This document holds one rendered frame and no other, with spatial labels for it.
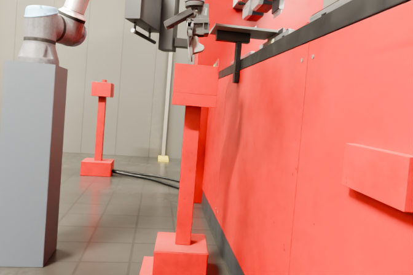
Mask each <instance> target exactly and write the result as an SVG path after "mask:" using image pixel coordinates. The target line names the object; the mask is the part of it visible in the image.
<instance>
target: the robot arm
mask: <svg viewBox="0 0 413 275"><path fill-rule="evenodd" d="M184 2H185V8H186V10H184V11H182V12H180V13H179V14H177V15H175V16H173V17H171V18H168V19H167V20H165V21H164V25H165V27H166V29H172V28H173V27H174V26H176V25H178V24H180V23H182V22H184V21H186V23H187V36H188V57H189V59H190V61H191V62H192V55H195V54H197V53H202V52H203V50H204V45H202V44H200V43H199V39H198V37H208V34H209V27H210V26H209V25H210V24H209V4H204V3H205V0H184ZM88 3H89V0H66V1H65V4H64V6H63V7H62V8H60V9H57V8H55V7H50V6H38V5H32V6H27V7H26V9H25V15H24V18H25V23H24V34H23V45H22V47H21V49H20V52H19V54H18V56H17V61H23V62H30V63H44V64H56V65H58V66H59V65H60V62H59V59H58V55H57V50H56V43H58V44H62V45H64V46H70V47H76V46H78V45H81V43H83V41H84V40H85V38H86V36H87V31H86V29H87V28H86V27H85V22H86V20H85V18H84V14H85V11H86V8H87V6H88ZM195 10H197V11H195ZM192 40H193V43H192Z"/></svg>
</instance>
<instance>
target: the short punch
mask: <svg viewBox="0 0 413 275"><path fill-rule="evenodd" d="M283 8H284V0H273V1H272V15H273V19H274V18H275V17H277V16H278V15H280V14H281V10H282V9H283Z"/></svg>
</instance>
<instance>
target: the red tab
mask: <svg viewBox="0 0 413 275"><path fill-rule="evenodd" d="M342 185H344V186H346V187H348V188H351V189H353V190H355V191H357V192H360V193H362V194H364V195H366V196H368V197H371V198H373V199H376V200H377V201H380V202H382V203H384V204H387V205H389V206H391V207H393V208H395V209H397V210H400V211H402V212H411V213H413V155H408V154H405V153H399V152H393V151H389V150H384V149H378V148H375V147H370V146H366V145H360V144H351V143H346V144H345V155H344V168H343V175H342Z"/></svg>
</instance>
